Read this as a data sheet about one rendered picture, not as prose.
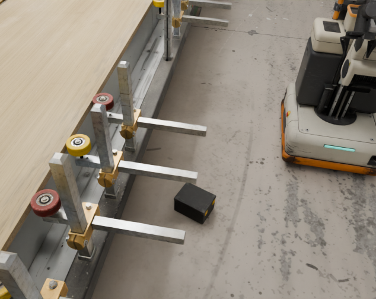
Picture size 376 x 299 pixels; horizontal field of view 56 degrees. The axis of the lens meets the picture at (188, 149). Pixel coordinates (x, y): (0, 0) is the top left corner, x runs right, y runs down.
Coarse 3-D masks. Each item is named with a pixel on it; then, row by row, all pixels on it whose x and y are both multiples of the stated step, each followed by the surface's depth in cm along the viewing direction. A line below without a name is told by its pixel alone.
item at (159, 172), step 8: (80, 160) 126; (88, 160) 126; (96, 160) 126; (120, 160) 126; (120, 168) 125; (128, 168) 124; (136, 168) 124; (144, 168) 124; (152, 168) 124; (160, 168) 124; (168, 168) 124; (152, 176) 125; (160, 176) 124; (168, 176) 123; (176, 176) 123; (184, 176) 122; (192, 176) 122
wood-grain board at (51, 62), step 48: (48, 0) 203; (96, 0) 206; (144, 0) 209; (0, 48) 164; (48, 48) 165; (96, 48) 167; (0, 96) 138; (48, 96) 139; (0, 144) 119; (48, 144) 120; (0, 192) 105; (0, 240) 94
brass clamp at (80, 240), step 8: (96, 208) 108; (88, 216) 106; (88, 224) 104; (72, 232) 102; (88, 232) 104; (72, 240) 100; (80, 240) 101; (88, 240) 105; (72, 248) 103; (80, 248) 102
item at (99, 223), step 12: (60, 216) 107; (96, 216) 108; (96, 228) 107; (108, 228) 106; (120, 228) 105; (132, 228) 105; (144, 228) 105; (156, 228) 105; (168, 228) 105; (168, 240) 105; (180, 240) 104
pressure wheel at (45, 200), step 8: (40, 192) 105; (48, 192) 105; (56, 192) 105; (32, 200) 103; (40, 200) 104; (48, 200) 104; (56, 200) 103; (32, 208) 102; (40, 208) 101; (48, 208) 101; (56, 208) 103; (40, 216) 103; (48, 216) 103
